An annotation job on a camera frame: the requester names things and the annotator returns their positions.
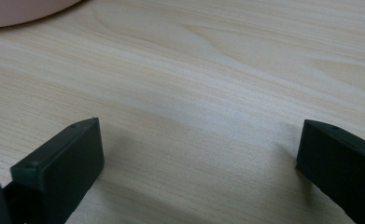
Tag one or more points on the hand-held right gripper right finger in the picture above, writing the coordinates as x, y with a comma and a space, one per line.
342, 168

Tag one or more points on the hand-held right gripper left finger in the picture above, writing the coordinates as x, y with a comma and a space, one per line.
62, 168

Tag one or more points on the pink round bowl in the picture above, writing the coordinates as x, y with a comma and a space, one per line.
18, 11

